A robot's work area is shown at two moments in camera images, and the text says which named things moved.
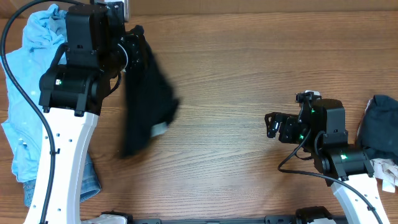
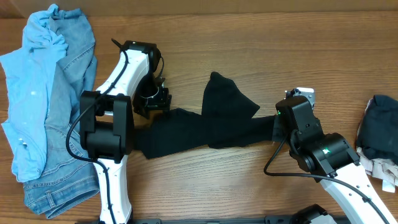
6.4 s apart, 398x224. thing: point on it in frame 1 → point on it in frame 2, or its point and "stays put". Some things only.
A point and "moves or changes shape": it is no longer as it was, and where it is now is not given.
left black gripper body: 135,52 → 150,94
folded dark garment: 378,129 stays put
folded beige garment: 385,171 stays put
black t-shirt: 150,99 moves or changes shape
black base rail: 239,219 stays put
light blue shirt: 43,34 stays put
